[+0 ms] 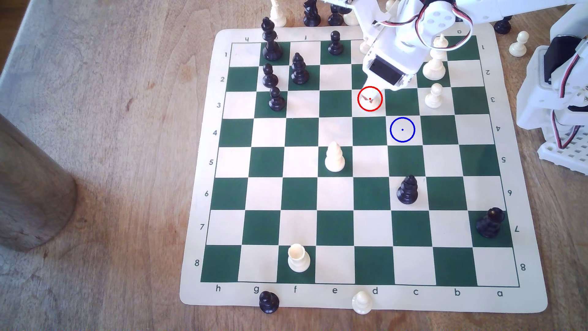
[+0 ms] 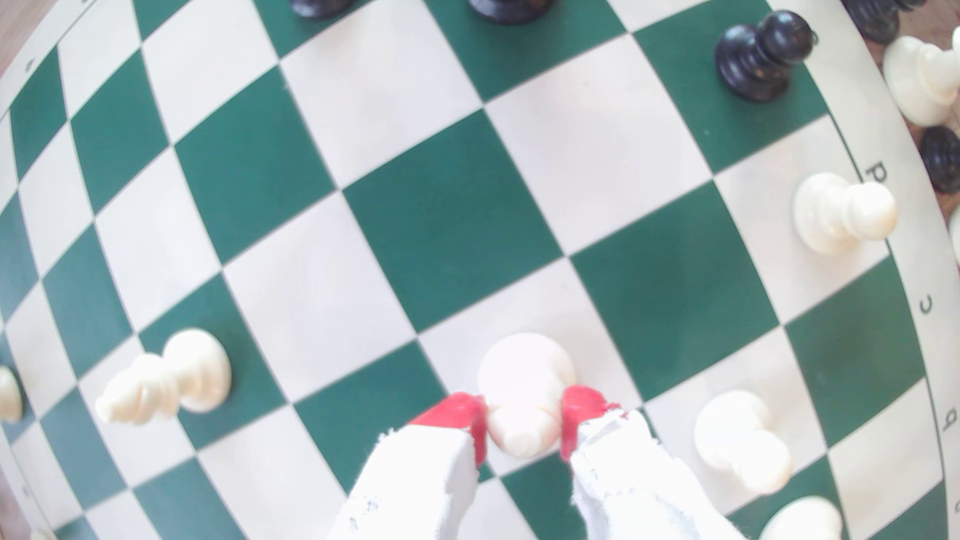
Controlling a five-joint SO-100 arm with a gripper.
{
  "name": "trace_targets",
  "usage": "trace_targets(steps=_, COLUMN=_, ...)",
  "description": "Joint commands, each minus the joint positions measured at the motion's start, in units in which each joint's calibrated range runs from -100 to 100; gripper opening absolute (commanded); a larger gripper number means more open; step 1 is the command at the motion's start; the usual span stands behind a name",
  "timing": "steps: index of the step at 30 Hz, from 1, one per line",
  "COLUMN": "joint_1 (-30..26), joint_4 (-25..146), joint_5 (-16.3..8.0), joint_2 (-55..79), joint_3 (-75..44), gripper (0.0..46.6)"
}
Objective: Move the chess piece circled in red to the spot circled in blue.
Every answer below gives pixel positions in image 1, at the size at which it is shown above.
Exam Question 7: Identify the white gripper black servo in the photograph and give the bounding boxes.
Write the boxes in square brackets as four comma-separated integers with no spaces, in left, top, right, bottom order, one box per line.
[361,16,435,102]

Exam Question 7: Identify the black chess bishop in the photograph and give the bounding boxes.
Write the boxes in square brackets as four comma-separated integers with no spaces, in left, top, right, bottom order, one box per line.
[397,175,419,205]
[290,52,310,85]

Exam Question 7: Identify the white chess king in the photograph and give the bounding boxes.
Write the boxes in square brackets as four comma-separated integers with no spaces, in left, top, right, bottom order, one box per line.
[423,33,449,82]

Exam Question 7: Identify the white chess bishop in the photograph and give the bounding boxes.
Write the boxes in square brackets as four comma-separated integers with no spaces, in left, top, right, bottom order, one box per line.
[324,142,346,173]

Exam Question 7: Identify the black chess knight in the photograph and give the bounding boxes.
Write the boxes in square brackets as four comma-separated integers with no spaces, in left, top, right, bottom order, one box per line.
[476,207,506,239]
[303,0,322,27]

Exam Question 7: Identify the black chess king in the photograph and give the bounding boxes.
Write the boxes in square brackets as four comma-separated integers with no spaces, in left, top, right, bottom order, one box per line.
[260,17,284,62]

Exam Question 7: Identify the green and cream chess mat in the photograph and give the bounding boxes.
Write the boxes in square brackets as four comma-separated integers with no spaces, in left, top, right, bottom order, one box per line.
[179,23,548,314]

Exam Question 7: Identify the tall white chess piece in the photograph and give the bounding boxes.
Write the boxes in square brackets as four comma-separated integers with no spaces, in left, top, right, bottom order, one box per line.
[269,0,287,27]

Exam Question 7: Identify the white chess rook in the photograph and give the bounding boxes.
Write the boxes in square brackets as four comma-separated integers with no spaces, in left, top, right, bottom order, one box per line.
[288,244,311,273]

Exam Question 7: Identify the red black white servo wire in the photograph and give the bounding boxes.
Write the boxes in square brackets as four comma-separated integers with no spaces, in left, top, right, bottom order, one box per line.
[415,0,474,49]
[551,108,583,150]

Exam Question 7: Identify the white perforated base plate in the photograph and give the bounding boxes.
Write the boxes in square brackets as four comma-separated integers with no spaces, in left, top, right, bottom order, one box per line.
[537,131,588,176]

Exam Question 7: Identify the round wooden post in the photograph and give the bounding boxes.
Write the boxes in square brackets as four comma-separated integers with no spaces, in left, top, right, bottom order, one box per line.
[0,112,78,253]

